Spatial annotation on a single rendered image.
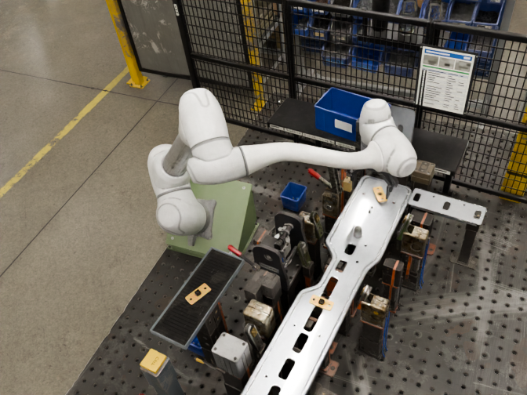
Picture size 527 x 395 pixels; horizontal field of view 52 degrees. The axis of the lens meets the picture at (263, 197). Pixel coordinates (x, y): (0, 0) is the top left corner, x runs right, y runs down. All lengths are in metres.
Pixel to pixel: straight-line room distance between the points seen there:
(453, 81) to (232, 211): 1.08
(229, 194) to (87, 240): 1.57
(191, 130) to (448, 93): 1.16
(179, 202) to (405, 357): 1.08
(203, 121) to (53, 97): 3.57
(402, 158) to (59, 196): 2.94
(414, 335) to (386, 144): 0.85
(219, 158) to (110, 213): 2.23
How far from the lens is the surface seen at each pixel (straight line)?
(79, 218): 3.92
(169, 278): 2.47
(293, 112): 2.64
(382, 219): 2.18
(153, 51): 4.68
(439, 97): 2.43
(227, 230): 2.40
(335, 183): 2.13
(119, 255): 3.58
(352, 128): 2.42
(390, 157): 1.72
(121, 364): 2.31
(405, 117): 2.18
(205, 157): 1.70
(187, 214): 2.23
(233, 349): 1.75
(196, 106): 1.74
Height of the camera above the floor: 2.64
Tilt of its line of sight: 46 degrees down
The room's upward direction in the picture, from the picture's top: 9 degrees counter-clockwise
